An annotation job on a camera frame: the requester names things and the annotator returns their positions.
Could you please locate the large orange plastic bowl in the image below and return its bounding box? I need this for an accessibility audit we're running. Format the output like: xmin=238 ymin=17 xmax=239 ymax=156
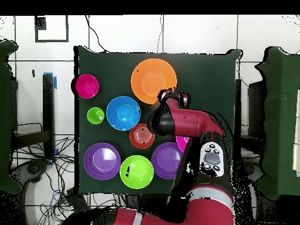
xmin=130 ymin=58 xmax=178 ymax=105

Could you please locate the large pink plastic bowl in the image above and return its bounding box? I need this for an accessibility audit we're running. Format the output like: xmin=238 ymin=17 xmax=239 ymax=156
xmin=175 ymin=135 xmax=190 ymax=153

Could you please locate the purple plastic bowl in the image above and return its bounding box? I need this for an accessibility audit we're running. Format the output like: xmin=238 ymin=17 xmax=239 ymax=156
xmin=83 ymin=142 xmax=122 ymax=181
xmin=151 ymin=142 xmax=185 ymax=180

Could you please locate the small orange-red plastic bowl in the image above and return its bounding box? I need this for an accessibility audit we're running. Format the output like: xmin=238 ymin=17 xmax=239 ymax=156
xmin=129 ymin=123 xmax=156 ymax=150

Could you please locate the blue plastic bowl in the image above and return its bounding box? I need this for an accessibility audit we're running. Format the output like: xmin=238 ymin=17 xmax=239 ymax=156
xmin=105 ymin=96 xmax=141 ymax=131

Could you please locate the black metal stand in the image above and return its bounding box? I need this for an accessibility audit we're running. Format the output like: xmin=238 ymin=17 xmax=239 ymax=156
xmin=235 ymin=79 xmax=267 ymax=155

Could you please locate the dark green tablecloth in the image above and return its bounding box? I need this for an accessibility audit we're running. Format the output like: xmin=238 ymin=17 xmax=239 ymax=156
xmin=73 ymin=45 xmax=243 ymax=195

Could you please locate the green plastic bowl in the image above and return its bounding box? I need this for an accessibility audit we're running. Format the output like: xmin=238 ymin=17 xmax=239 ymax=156
xmin=119 ymin=155 xmax=155 ymax=190

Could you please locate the green plastic cup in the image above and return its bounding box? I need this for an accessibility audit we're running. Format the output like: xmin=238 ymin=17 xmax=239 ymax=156
xmin=86 ymin=107 xmax=105 ymax=125

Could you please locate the small red-pink plastic bowl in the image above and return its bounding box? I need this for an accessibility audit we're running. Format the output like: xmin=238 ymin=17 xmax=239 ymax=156
xmin=75 ymin=74 xmax=100 ymax=99

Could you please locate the green-covered side table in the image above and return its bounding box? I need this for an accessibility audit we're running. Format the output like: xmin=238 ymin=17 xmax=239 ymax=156
xmin=255 ymin=45 xmax=300 ymax=200
xmin=0 ymin=38 xmax=22 ymax=195

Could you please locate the white panel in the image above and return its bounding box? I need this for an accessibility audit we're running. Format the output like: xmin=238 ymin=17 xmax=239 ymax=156
xmin=292 ymin=88 xmax=300 ymax=178

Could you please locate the black stand with blue tape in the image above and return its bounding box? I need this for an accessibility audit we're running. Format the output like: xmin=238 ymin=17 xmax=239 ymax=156
xmin=10 ymin=72 xmax=58 ymax=162

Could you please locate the black power strip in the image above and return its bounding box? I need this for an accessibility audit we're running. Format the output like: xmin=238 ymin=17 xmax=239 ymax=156
xmin=66 ymin=188 xmax=91 ymax=212

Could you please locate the black floor cable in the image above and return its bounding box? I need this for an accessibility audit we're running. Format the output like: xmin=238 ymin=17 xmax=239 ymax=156
xmin=84 ymin=15 xmax=108 ymax=53

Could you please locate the floor cable bundle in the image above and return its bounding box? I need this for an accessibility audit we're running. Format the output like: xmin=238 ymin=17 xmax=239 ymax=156
xmin=11 ymin=121 xmax=94 ymax=225

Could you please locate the black square floor frame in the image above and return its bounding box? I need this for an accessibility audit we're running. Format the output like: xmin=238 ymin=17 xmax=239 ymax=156
xmin=34 ymin=15 xmax=69 ymax=43

